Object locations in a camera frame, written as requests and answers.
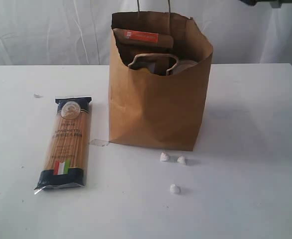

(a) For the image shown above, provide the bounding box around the clear jar with gold lid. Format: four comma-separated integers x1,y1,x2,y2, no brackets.
170,60,197,75

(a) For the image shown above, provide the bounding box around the brown kraft stand-up pouch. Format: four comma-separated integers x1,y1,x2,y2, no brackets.
113,28,174,62

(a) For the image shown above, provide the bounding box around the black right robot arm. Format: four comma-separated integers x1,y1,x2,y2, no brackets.
239,0,292,8

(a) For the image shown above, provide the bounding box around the brown paper bag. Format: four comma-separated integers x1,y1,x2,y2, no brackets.
108,10,213,151

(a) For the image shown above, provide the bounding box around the white crumpled scrap left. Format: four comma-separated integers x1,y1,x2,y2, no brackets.
160,152,170,162

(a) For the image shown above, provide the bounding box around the white crumpled scrap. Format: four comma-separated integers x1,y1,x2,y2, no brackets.
160,152,170,162
169,184,181,194
177,156,187,165

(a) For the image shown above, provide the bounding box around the white crumpled scrap middle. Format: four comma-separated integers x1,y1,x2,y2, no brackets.
177,156,187,165

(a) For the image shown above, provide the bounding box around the clear tape piece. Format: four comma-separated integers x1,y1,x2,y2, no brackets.
89,138,109,147

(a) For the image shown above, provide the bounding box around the white crumpled scrap front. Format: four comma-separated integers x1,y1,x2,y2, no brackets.
169,184,181,194

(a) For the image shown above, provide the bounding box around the spaghetti pasta package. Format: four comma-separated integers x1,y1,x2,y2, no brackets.
34,97,92,194

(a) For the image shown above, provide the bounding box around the white backdrop curtain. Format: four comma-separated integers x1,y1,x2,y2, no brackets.
0,0,292,65

